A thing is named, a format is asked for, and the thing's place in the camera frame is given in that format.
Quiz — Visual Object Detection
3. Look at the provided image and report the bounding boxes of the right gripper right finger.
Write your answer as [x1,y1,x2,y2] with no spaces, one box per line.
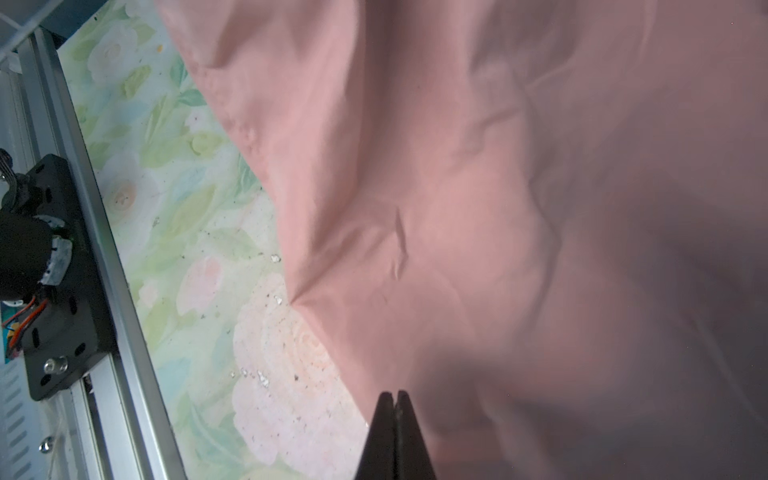
[394,390,437,480]

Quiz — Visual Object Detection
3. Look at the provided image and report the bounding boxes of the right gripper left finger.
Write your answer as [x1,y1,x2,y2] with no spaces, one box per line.
[354,392,396,480]

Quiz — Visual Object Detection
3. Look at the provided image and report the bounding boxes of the pink shorts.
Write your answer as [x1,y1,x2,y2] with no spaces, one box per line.
[157,1,767,479]

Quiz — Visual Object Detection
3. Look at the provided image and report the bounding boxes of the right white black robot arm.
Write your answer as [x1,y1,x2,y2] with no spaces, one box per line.
[1,152,436,479]

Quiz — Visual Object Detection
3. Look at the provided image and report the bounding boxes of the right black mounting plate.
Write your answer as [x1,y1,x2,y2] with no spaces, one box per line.
[1,154,117,401]

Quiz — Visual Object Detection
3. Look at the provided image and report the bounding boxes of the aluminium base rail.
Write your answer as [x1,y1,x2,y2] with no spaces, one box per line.
[1,28,185,479]

